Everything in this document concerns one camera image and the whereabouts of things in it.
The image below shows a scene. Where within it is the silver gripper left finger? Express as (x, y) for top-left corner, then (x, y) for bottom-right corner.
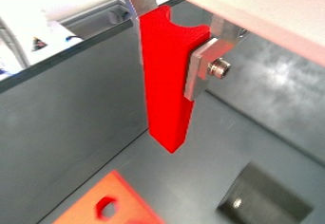
(113, 0), (160, 65)

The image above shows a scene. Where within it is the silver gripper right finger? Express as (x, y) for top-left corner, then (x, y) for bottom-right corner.
(184, 15), (247, 101)

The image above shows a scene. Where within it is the red arch block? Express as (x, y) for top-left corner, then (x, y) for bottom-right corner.
(139, 5), (210, 153)

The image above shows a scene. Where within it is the red peg board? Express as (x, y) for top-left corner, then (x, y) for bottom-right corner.
(53, 171), (163, 224)

